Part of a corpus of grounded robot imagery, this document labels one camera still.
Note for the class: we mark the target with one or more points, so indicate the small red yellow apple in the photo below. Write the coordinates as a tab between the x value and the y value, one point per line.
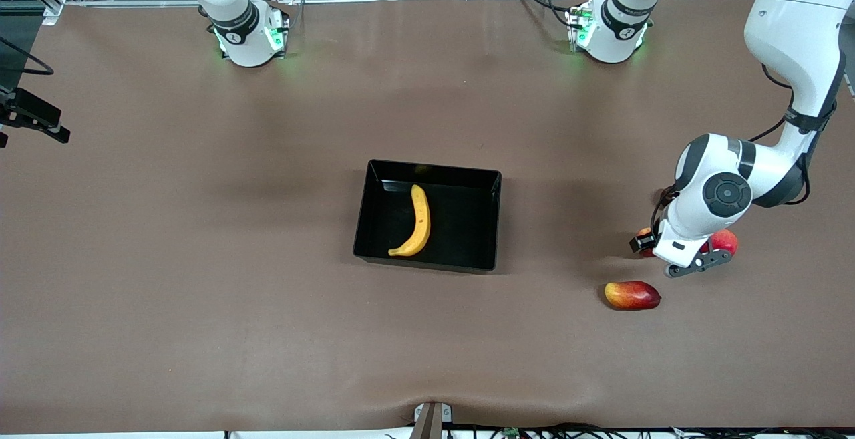
644	231

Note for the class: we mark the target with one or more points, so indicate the black plastic tray box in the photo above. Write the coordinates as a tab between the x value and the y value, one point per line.
467	252

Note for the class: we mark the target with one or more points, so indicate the yellow banana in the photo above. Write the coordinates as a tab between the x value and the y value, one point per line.
421	222

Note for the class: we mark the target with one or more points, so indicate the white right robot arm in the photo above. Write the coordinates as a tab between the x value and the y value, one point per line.
234	25

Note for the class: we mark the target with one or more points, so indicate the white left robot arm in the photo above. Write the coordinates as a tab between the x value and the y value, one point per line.
795	18

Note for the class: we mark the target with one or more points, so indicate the round red peach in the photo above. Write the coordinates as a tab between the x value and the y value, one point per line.
727	241

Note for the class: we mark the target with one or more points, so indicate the red yellow mango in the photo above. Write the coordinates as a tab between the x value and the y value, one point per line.
632	295

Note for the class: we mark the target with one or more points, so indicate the grey table edge clamp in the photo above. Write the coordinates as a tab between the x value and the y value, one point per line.
431	419

